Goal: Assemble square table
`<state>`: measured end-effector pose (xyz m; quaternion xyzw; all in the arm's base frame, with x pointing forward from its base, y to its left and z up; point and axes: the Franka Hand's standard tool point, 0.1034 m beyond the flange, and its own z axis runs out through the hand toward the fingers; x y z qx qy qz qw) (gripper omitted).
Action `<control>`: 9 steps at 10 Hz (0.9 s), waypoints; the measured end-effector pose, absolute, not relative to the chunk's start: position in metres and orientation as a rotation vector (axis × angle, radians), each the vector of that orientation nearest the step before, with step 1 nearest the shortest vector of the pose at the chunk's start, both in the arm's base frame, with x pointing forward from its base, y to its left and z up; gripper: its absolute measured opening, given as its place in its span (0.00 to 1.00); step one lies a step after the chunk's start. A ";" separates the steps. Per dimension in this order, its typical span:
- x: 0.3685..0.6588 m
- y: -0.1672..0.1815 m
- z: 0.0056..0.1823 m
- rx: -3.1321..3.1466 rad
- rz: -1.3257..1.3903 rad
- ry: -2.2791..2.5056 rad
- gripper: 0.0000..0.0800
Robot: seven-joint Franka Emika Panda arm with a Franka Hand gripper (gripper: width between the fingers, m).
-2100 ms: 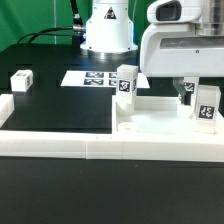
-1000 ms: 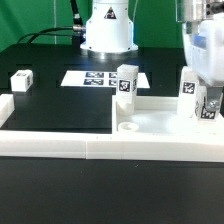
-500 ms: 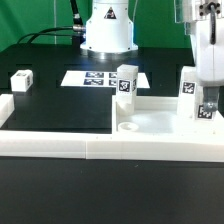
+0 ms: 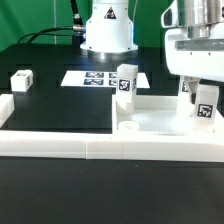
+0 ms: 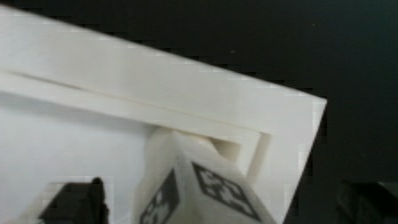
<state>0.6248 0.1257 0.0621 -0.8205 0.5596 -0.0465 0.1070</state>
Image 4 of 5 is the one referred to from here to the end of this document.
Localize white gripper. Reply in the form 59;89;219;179
161;6;224;104

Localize white sheet with AprilTags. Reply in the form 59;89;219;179
60;70;151;90

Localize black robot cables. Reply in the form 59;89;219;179
17;0;88;44

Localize white U-shaped obstacle wall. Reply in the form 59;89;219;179
0;93;224;163

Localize white square tabletop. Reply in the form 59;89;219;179
111;94;224;136

